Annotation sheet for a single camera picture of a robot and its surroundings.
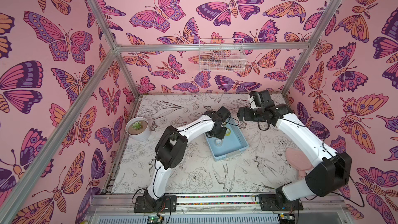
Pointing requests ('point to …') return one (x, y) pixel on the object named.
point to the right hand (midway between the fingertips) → (242, 114)
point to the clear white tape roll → (218, 142)
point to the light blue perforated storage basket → (233, 142)
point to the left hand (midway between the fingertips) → (222, 134)
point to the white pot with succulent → (138, 128)
